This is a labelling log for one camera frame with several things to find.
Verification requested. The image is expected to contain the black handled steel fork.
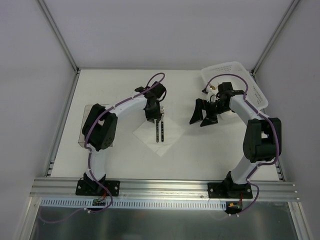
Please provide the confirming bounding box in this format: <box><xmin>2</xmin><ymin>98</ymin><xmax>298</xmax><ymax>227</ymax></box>
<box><xmin>160</xmin><ymin>106</ymin><xmax>165</xmax><ymax>143</ymax></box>

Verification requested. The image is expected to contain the black handled steel spoon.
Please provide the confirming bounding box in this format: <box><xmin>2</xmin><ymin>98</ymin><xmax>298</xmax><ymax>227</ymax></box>
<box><xmin>155</xmin><ymin>119</ymin><xmax>160</xmax><ymax>143</ymax></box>

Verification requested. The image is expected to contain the white paper napkin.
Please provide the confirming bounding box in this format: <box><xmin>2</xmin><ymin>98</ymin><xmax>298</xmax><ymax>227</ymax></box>
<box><xmin>133</xmin><ymin>117</ymin><xmax>185</xmax><ymax>157</ymax></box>

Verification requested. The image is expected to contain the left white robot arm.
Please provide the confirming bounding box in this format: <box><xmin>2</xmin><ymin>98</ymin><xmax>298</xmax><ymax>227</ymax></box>
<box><xmin>81</xmin><ymin>81</ymin><xmax>167</xmax><ymax>195</ymax></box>

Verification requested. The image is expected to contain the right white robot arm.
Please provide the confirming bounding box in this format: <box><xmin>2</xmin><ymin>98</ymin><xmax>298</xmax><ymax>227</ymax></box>
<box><xmin>189</xmin><ymin>82</ymin><xmax>282</xmax><ymax>199</ymax></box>

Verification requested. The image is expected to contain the white perforated plastic basket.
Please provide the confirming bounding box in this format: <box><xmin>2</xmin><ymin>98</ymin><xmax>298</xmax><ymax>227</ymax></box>
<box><xmin>200</xmin><ymin>61</ymin><xmax>269</xmax><ymax>111</ymax></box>

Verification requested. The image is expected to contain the clear smoky plastic box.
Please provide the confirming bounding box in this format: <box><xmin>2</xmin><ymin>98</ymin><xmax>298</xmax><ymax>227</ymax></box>
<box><xmin>77</xmin><ymin>104</ymin><xmax>95</xmax><ymax>148</ymax></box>

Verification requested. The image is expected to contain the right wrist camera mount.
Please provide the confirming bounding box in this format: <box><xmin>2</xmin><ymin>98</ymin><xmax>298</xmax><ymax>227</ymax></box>
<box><xmin>202</xmin><ymin>85</ymin><xmax>219</xmax><ymax>103</ymax></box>

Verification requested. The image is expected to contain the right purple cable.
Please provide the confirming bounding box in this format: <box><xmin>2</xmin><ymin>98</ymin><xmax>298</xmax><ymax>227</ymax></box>
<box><xmin>201</xmin><ymin>73</ymin><xmax>282</xmax><ymax>218</ymax></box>

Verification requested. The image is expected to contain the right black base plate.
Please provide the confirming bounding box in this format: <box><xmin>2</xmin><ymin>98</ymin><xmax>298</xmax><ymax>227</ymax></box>
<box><xmin>207</xmin><ymin>182</ymin><xmax>253</xmax><ymax>199</ymax></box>

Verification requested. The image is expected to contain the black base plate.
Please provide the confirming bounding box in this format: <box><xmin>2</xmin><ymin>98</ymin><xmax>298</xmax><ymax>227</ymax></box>
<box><xmin>75</xmin><ymin>179</ymin><xmax>121</xmax><ymax>197</ymax></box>
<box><xmin>207</xmin><ymin>182</ymin><xmax>253</xmax><ymax>199</ymax></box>

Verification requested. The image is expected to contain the aluminium mounting rail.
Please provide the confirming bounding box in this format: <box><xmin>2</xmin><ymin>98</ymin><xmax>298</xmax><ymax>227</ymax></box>
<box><xmin>29</xmin><ymin>177</ymin><xmax>301</xmax><ymax>202</ymax></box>

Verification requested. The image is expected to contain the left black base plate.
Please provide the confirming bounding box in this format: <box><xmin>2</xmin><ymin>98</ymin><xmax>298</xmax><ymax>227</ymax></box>
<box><xmin>75</xmin><ymin>179</ymin><xmax>121</xmax><ymax>197</ymax></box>

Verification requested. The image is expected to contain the white slotted cable duct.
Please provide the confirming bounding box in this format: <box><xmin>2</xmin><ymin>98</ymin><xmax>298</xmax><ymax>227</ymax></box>
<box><xmin>39</xmin><ymin>197</ymin><xmax>227</xmax><ymax>211</ymax></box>

